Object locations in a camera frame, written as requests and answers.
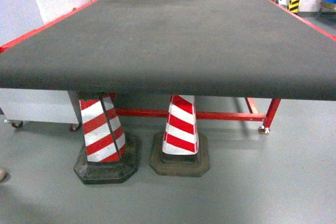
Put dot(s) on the right red-white traffic cone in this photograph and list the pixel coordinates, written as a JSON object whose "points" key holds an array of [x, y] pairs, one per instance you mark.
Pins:
{"points": [[180, 150]]}

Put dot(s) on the red-white traffic cone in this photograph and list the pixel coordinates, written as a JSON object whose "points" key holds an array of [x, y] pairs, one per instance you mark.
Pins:
{"points": [[109, 155], [180, 150]]}

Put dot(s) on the left red-white traffic cone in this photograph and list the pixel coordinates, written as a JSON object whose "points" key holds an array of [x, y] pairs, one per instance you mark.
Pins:
{"points": [[109, 155]]}

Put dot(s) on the white wheeled cabinet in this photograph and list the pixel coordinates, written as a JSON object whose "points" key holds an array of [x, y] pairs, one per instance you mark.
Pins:
{"points": [[20, 105]]}

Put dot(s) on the yellow-black traffic cone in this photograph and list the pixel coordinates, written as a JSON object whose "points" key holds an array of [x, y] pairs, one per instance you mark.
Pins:
{"points": [[293, 6]]}

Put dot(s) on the red metal table frame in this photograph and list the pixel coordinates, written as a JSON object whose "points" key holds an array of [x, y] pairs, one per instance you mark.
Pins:
{"points": [[252, 49]]}

